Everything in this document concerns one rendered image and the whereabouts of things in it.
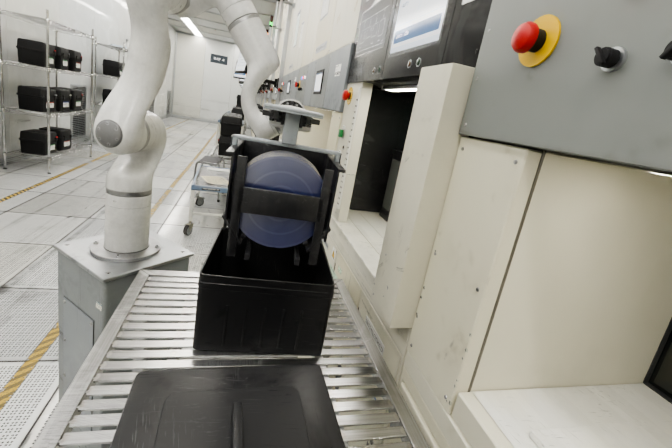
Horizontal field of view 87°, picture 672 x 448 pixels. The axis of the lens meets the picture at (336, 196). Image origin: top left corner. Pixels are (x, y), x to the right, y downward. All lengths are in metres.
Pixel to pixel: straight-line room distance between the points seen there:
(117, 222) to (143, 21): 0.55
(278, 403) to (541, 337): 0.45
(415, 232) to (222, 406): 0.43
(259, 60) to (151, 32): 0.28
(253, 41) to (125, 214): 0.61
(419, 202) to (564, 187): 0.23
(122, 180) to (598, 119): 1.07
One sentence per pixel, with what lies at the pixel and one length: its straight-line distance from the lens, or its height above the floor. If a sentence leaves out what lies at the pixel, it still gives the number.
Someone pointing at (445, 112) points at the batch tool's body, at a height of 1.32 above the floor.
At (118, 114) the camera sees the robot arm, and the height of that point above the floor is 1.18.
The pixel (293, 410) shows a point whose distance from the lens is 0.60.
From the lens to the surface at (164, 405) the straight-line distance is 0.60.
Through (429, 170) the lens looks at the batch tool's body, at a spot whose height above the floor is 1.21.
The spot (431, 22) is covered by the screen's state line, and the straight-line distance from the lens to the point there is 0.93.
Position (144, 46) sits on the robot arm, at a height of 1.36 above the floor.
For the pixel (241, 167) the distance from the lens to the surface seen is 0.71.
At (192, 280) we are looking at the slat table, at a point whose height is 0.76.
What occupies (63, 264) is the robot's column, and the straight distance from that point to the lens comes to 1.33.
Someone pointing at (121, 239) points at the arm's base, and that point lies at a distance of 1.21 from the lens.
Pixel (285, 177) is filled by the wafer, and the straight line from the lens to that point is 0.73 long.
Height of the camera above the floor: 1.28
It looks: 13 degrees down
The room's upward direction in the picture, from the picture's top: 10 degrees clockwise
